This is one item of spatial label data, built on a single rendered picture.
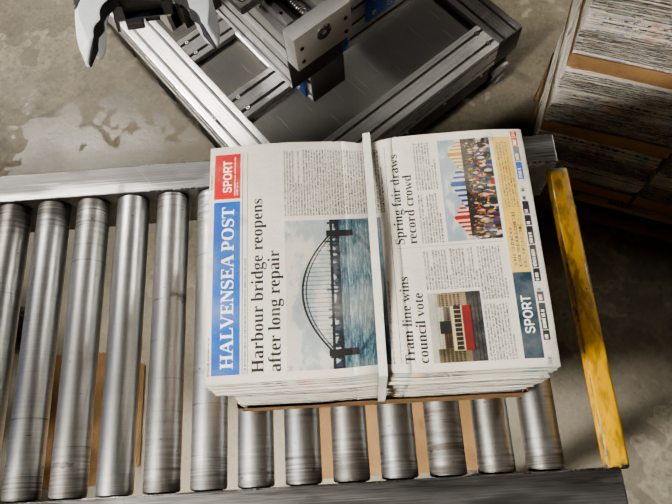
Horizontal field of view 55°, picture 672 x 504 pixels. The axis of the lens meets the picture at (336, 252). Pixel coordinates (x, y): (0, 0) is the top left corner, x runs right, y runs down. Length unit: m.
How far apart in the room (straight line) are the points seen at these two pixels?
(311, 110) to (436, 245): 1.12
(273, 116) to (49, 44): 0.94
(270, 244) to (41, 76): 1.74
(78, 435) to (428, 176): 0.59
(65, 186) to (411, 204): 0.60
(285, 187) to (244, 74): 1.16
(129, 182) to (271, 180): 0.38
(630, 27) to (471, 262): 0.72
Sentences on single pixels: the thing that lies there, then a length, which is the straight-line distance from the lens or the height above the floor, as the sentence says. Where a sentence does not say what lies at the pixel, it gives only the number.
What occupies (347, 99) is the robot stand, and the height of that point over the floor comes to 0.21.
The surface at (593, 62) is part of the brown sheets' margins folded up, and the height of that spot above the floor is 0.63.
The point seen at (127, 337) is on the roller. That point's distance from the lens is 0.99.
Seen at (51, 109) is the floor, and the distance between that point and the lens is 2.29.
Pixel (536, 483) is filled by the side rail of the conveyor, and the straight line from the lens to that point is 0.92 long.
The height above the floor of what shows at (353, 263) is 1.03.
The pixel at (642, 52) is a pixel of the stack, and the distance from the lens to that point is 1.38.
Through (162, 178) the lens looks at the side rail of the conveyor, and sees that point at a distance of 1.07.
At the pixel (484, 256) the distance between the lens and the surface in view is 0.72.
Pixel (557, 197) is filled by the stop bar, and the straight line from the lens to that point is 1.01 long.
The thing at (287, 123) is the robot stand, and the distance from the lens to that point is 1.78.
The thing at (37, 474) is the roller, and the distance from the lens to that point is 1.03.
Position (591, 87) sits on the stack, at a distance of 1.47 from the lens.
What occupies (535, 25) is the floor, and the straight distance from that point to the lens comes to 2.29.
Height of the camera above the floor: 1.70
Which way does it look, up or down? 68 degrees down
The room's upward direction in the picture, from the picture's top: 9 degrees counter-clockwise
